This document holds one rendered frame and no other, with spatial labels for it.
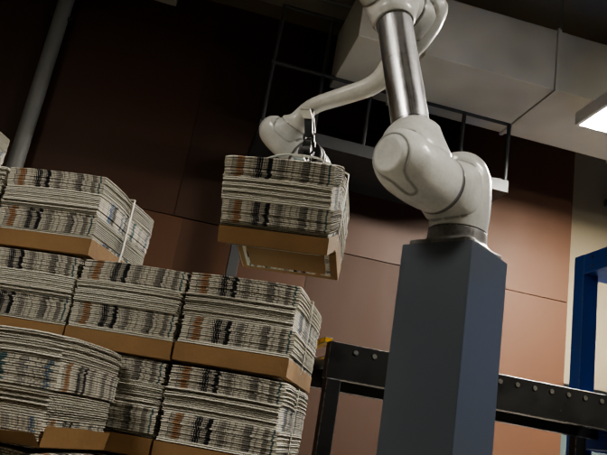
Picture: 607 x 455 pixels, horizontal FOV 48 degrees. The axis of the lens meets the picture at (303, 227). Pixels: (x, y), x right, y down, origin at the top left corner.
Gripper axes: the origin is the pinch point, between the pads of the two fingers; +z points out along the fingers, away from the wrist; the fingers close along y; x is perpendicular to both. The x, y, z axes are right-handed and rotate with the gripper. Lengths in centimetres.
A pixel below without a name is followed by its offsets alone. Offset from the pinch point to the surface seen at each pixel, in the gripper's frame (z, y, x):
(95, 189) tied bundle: 15, 26, 51
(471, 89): -304, -159, -65
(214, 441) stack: 20, 85, 6
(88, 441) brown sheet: 31, 88, 32
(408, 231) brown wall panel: -398, -67, -28
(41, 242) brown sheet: 16, 42, 62
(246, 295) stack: 17, 50, 5
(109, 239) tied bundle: 5, 38, 48
